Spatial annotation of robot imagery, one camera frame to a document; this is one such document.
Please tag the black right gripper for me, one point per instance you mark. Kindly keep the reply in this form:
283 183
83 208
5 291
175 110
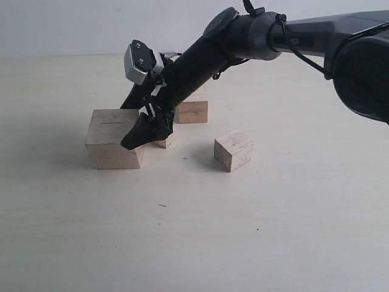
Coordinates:
161 93

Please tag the smallest wooden cube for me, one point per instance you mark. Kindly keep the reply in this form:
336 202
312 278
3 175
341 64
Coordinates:
166 142

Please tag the second largest wooden cube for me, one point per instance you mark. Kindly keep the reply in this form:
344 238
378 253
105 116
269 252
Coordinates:
194 109

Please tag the third largest wooden cube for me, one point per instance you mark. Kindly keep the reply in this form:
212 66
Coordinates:
233 149

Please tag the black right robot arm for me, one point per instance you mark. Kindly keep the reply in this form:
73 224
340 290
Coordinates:
351 50

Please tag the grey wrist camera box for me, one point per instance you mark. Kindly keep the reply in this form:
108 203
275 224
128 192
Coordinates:
140 60

